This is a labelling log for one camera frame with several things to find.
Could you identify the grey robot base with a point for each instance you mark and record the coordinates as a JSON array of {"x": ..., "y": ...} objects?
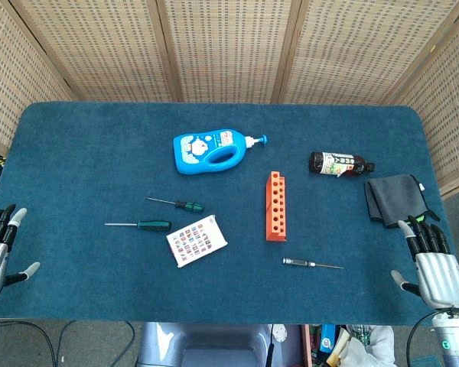
[{"x": 214, "y": 348}]

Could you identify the blue carpet table cover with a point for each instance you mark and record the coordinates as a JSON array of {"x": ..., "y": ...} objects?
[{"x": 99, "y": 153}]

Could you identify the grey cloth with green edge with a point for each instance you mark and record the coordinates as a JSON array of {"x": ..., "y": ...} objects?
[{"x": 398, "y": 199}]

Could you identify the white box with picture grid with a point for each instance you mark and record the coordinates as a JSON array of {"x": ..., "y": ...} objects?
[{"x": 196, "y": 241}]

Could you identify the dark brown labelled bottle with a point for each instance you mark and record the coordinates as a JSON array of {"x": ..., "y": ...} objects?
[{"x": 329, "y": 163}]

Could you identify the white crumpled cloth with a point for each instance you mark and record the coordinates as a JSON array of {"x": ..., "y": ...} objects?
[{"x": 378, "y": 344}]

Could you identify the thin green black screwdriver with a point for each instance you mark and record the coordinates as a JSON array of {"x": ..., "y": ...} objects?
[{"x": 189, "y": 206}]

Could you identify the blue cardboard box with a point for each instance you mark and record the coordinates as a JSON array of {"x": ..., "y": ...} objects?
[{"x": 327, "y": 338}]

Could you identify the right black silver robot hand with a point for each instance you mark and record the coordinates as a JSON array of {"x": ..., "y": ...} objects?
[{"x": 441, "y": 279}]

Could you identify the woven bamboo folding screen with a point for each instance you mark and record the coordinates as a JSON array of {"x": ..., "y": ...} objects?
[{"x": 229, "y": 46}]

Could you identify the black silver precision screwdriver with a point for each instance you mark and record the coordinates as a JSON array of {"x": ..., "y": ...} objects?
[{"x": 295, "y": 262}]

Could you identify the blue pump detergent bottle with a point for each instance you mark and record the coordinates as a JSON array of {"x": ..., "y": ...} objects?
[{"x": 193, "y": 151}]

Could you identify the orange rack with holes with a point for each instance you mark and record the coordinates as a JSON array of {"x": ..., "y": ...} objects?
[{"x": 276, "y": 214}]

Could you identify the thick green black screwdriver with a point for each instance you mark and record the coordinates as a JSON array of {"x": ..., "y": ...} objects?
[{"x": 155, "y": 225}]

